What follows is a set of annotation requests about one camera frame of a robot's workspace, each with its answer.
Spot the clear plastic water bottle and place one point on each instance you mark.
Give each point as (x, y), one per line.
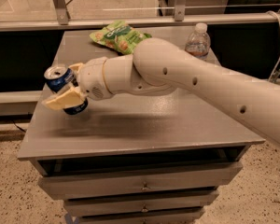
(198, 43)

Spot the grey drawer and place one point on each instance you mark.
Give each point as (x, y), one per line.
(152, 217)
(140, 181)
(140, 203)

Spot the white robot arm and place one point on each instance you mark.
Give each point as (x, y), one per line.
(157, 67)

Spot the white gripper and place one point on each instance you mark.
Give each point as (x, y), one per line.
(92, 78)

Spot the blue pepsi can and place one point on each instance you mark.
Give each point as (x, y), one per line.
(58, 77)

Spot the bottom grey drawer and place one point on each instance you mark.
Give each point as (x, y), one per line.
(152, 217)

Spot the grey drawer cabinet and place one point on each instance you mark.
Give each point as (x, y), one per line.
(133, 133)

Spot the middle grey drawer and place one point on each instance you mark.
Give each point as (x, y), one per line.
(140, 203)

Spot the top grey drawer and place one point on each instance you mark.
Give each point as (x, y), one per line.
(140, 181)

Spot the green rice chip bag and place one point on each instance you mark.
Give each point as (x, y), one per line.
(119, 36)

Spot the metal railing frame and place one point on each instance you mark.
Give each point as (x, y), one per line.
(33, 15)

